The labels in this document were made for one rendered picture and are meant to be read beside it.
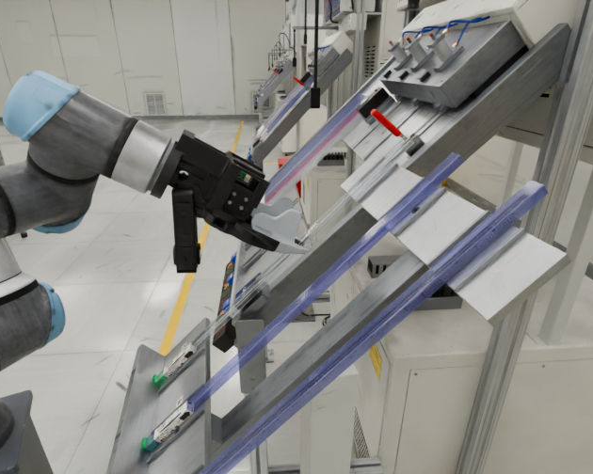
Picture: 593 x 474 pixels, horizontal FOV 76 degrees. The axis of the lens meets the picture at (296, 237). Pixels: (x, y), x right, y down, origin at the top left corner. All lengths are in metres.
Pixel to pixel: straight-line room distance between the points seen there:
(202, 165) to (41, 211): 0.19
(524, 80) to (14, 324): 0.93
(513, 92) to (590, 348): 0.59
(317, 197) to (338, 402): 1.74
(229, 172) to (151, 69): 9.28
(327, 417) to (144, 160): 0.38
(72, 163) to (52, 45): 9.92
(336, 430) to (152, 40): 9.41
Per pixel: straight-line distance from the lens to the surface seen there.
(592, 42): 0.71
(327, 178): 2.14
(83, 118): 0.46
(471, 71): 0.71
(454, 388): 0.96
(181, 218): 0.47
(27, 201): 0.50
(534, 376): 1.03
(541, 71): 0.72
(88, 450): 1.60
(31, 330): 0.85
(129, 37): 9.82
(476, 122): 0.68
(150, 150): 0.45
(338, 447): 0.59
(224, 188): 0.45
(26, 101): 0.47
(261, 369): 0.75
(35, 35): 10.52
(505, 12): 0.73
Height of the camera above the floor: 1.16
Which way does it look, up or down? 24 degrees down
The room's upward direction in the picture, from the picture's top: straight up
